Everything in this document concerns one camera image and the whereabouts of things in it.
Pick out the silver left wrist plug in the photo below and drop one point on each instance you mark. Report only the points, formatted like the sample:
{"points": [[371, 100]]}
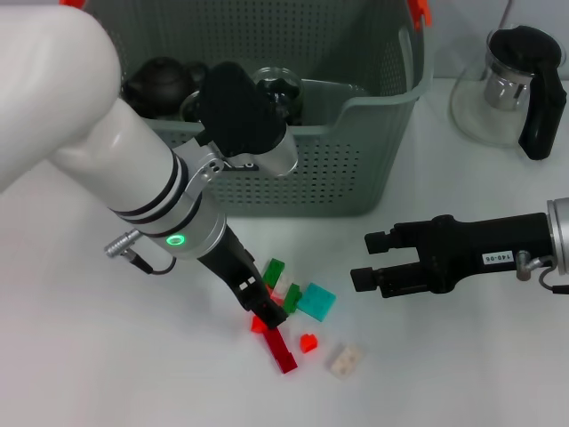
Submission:
{"points": [[120, 244]]}

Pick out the small white toy brick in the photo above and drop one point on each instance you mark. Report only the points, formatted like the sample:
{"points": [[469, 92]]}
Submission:
{"points": [[284, 287]]}

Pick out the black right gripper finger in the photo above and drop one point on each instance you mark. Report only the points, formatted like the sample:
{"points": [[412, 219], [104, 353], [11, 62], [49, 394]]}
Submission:
{"points": [[391, 240], [395, 278]]}

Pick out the black clay teapot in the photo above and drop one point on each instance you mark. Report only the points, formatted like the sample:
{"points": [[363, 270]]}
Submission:
{"points": [[155, 84]]}

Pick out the green toy brick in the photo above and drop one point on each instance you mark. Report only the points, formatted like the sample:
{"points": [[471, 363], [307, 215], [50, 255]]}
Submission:
{"points": [[272, 270], [293, 300]]}

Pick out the bright red long brick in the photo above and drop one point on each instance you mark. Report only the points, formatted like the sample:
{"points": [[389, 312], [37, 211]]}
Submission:
{"points": [[275, 297]]}

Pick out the tiny red toy brick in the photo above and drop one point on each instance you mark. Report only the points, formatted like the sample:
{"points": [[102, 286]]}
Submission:
{"points": [[309, 343]]}

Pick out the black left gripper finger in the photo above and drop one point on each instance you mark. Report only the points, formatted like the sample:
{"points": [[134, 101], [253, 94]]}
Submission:
{"points": [[253, 295], [271, 316]]}

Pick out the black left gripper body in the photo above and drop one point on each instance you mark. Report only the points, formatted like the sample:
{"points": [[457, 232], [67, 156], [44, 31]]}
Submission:
{"points": [[229, 262]]}

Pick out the teal square toy brick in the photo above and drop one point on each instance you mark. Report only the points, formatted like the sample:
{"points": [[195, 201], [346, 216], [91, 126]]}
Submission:
{"points": [[316, 302]]}

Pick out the dark red long brick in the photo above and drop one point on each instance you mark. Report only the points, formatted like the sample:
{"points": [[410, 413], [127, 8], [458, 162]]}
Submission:
{"points": [[281, 351]]}

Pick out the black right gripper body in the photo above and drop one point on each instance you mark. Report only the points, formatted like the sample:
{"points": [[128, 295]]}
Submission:
{"points": [[475, 251]]}

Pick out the glass jar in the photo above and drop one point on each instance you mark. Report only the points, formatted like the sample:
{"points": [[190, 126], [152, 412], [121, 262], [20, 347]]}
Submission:
{"points": [[190, 109], [291, 100]]}

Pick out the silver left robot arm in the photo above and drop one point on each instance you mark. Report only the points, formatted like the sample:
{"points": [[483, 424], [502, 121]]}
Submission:
{"points": [[89, 111]]}

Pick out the translucent white toy brick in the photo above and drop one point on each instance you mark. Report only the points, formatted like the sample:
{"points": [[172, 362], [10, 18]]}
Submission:
{"points": [[344, 360]]}

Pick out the grey perforated plastic storage bin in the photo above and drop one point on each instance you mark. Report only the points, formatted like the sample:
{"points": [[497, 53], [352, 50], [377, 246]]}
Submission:
{"points": [[333, 178]]}

